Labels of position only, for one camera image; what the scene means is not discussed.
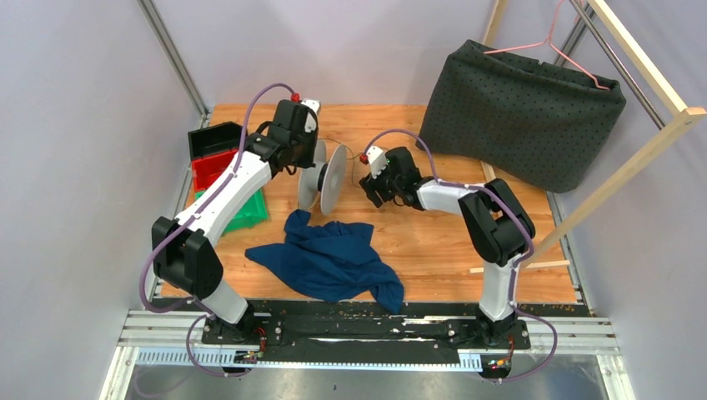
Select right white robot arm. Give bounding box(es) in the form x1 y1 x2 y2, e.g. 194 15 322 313
359 146 535 347

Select purple cable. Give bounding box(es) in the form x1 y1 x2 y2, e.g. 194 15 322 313
361 128 559 384
138 82 299 378

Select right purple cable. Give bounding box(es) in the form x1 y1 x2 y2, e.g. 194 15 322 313
361 128 559 384

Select black plastic bin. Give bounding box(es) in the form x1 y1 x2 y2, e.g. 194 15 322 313
187 122 243 161

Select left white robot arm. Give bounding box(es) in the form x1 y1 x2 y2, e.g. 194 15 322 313
150 98 321 343

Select pink wire hanger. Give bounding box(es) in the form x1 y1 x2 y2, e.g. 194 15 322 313
484 0 611 92

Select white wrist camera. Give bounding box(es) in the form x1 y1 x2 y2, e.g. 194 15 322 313
290 93 322 133
359 145 389 179

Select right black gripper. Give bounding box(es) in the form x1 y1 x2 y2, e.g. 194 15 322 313
359 157 404 208

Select white cable spool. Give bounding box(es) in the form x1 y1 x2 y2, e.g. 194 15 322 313
298 139 347 215

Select dark dotted fabric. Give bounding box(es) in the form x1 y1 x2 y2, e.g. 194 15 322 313
419 40 626 193

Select aluminium rail frame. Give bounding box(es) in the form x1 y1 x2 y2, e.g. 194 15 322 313
101 311 634 399

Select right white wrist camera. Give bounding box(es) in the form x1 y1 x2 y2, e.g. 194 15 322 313
359 145 389 179

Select wooden frame rack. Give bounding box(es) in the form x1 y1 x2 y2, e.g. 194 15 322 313
469 0 707 276

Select green plastic bin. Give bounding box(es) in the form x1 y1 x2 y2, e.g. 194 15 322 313
223 189 268 234

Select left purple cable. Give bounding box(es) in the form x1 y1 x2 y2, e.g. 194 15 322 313
138 82 299 378

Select red plastic bin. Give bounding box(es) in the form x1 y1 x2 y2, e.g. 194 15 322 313
191 149 238 192

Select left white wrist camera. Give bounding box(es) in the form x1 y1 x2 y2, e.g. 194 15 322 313
290 93 322 133

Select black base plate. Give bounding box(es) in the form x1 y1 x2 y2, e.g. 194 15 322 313
176 300 531 365

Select blue cloth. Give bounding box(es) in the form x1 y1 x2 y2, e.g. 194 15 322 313
244 210 404 313

